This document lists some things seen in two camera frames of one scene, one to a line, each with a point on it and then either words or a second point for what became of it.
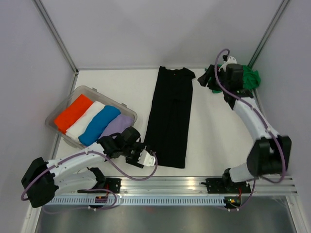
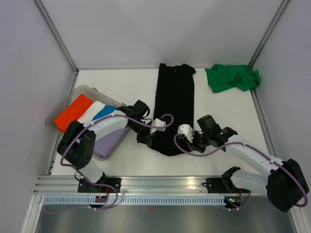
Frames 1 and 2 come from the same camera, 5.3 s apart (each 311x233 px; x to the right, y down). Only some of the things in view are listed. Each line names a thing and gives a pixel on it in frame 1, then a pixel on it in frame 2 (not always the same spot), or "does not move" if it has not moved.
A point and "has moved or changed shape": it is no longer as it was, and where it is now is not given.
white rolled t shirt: x=78 y=126 does not move
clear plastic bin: x=87 y=114 does not move
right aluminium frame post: x=268 y=33 does not move
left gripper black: x=134 y=161 → x=146 y=139
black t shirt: x=168 y=127 has moved or changed shape
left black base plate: x=112 y=186 does not move
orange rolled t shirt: x=70 y=115 does not move
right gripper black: x=211 y=72 → x=193 y=145
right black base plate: x=226 y=185 does not move
